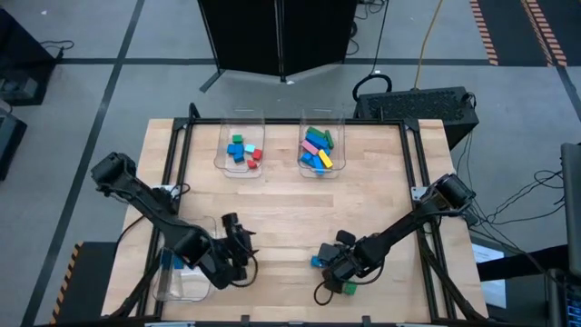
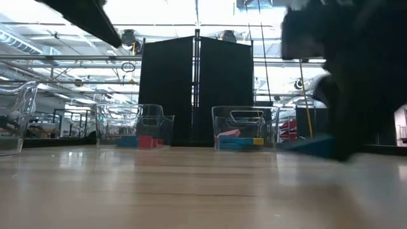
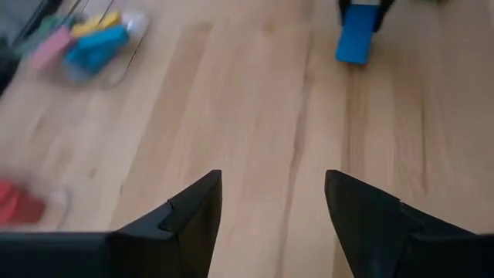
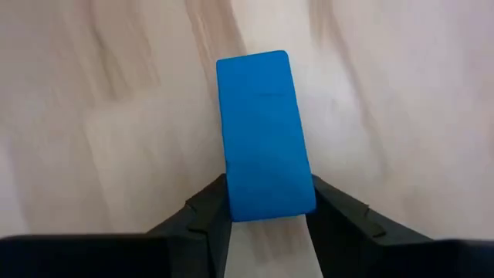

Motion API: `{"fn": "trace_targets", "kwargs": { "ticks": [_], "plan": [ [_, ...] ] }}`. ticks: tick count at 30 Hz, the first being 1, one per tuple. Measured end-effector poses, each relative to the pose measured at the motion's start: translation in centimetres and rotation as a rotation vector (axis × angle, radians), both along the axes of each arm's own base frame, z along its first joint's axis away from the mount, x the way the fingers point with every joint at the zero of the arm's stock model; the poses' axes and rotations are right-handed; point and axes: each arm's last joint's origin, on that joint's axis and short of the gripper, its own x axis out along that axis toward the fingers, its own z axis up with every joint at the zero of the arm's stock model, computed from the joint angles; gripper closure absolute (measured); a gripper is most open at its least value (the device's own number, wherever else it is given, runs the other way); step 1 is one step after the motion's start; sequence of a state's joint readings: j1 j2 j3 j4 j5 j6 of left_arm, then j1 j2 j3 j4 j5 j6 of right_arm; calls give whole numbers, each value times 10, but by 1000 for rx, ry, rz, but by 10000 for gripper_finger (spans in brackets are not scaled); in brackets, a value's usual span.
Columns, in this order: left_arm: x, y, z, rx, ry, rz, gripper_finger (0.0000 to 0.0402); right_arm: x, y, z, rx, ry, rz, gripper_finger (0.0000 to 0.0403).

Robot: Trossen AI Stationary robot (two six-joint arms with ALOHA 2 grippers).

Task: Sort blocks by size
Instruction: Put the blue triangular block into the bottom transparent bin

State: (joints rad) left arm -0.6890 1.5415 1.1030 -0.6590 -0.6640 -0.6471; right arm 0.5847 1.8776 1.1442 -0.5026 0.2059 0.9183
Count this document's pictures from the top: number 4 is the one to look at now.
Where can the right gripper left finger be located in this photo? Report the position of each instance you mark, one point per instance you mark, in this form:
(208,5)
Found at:
(200,239)

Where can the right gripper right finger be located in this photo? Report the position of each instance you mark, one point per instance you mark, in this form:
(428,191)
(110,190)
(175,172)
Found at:
(347,239)

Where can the blue wedge block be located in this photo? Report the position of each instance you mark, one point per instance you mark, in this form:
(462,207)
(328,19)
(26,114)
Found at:
(262,135)

